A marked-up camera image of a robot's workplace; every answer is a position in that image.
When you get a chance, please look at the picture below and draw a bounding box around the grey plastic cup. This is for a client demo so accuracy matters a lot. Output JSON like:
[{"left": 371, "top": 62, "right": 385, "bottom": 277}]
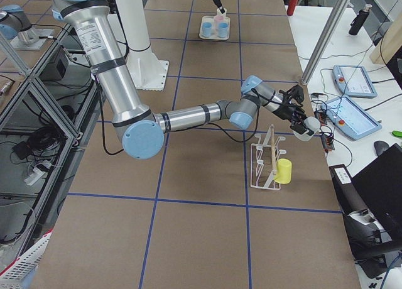
[{"left": 296, "top": 116, "right": 320, "bottom": 141}]

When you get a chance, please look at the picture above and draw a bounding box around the blue cup front row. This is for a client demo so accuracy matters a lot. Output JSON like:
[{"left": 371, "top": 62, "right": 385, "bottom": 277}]
[{"left": 217, "top": 22, "right": 229, "bottom": 40}]

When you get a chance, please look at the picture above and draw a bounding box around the pink plastic cup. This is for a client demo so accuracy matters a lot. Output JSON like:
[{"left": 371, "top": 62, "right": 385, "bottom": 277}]
[{"left": 214, "top": 14, "right": 226, "bottom": 26}]

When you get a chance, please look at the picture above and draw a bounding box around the pale green plastic cup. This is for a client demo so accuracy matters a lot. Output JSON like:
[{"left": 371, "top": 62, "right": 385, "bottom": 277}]
[{"left": 216, "top": 8, "right": 227, "bottom": 18}]

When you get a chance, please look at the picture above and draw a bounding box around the teach pendant near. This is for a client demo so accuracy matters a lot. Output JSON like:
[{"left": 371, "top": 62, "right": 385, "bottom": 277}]
[{"left": 321, "top": 95, "right": 382, "bottom": 141}]

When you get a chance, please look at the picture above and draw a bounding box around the blue cup near rack side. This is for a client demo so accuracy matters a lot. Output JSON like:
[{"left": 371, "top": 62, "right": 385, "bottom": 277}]
[{"left": 201, "top": 22, "right": 212, "bottom": 38}]

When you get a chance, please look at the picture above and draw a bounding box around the black water bottle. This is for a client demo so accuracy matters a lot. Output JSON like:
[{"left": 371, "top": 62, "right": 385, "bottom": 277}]
[{"left": 348, "top": 4, "right": 372, "bottom": 36}]

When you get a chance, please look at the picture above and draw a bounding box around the aluminium frame post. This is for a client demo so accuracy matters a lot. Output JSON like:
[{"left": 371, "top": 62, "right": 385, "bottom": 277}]
[{"left": 301, "top": 0, "right": 350, "bottom": 85}]

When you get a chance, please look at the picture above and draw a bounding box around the yellow plastic cup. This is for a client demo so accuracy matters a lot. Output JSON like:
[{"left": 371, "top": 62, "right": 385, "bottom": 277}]
[{"left": 274, "top": 158, "right": 293, "bottom": 184}]

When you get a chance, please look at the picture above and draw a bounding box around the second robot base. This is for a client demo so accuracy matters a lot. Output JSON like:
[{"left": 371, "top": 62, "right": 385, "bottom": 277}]
[{"left": 1, "top": 4, "right": 54, "bottom": 51}]

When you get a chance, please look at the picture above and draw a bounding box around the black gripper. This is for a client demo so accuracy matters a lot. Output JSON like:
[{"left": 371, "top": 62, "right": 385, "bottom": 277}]
[{"left": 273, "top": 85, "right": 314, "bottom": 136}]

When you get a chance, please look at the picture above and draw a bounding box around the teach pendant far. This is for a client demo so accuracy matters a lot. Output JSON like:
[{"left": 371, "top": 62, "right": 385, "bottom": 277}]
[{"left": 332, "top": 65, "right": 378, "bottom": 99}]

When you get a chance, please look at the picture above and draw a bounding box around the cream plastic tray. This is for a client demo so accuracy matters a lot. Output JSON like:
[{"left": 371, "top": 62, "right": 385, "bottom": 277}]
[{"left": 198, "top": 16, "right": 231, "bottom": 41}]

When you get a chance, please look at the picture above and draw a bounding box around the green handled tool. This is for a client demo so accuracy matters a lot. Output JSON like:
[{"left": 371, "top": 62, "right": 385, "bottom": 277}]
[{"left": 391, "top": 130, "right": 402, "bottom": 138}]

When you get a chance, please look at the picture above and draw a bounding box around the black label box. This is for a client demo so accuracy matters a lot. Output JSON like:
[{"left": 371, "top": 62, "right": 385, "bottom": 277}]
[{"left": 329, "top": 164, "right": 368, "bottom": 215}]

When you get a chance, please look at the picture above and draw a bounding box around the black computer mouse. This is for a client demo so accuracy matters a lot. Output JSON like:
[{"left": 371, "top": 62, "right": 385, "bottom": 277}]
[{"left": 374, "top": 140, "right": 389, "bottom": 156}]

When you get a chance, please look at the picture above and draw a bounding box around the white wire cup rack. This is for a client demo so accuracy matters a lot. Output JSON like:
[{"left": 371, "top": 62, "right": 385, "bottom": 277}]
[{"left": 250, "top": 124, "right": 287, "bottom": 190}]

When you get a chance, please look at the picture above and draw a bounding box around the teach pendant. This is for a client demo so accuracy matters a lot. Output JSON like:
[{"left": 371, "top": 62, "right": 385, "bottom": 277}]
[
  {"left": 321, "top": 95, "right": 382, "bottom": 141},
  {"left": 332, "top": 65, "right": 378, "bottom": 99}
]

